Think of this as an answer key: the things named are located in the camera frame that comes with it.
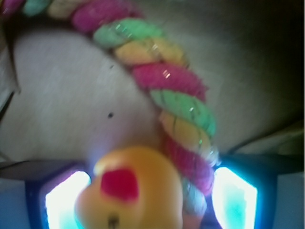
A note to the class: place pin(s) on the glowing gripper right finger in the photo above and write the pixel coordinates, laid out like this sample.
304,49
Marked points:
244,193

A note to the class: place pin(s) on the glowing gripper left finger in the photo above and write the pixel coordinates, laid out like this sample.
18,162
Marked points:
51,193

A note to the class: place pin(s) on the multicolour twisted rope toy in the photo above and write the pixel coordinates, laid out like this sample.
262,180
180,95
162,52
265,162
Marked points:
158,66

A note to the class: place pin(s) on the yellow rubber duck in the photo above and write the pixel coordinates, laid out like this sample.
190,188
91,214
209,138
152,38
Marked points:
133,188

